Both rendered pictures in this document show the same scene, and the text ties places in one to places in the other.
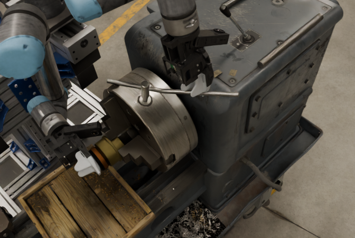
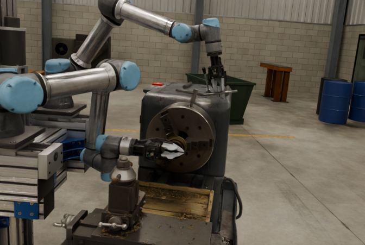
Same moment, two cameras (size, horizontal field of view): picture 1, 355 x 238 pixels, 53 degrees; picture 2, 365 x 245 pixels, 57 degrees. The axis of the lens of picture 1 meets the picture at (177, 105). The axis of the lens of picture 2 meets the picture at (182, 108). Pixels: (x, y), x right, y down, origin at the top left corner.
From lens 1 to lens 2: 134 cm
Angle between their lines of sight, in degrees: 55
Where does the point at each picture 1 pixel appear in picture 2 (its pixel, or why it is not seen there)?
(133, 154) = (194, 141)
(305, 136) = (227, 192)
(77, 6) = (187, 28)
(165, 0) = (214, 32)
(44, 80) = (101, 126)
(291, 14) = not seen: hidden behind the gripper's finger
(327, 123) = not seen: hidden behind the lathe
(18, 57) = (134, 71)
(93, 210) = (172, 203)
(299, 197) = not seen: outside the picture
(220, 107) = (226, 105)
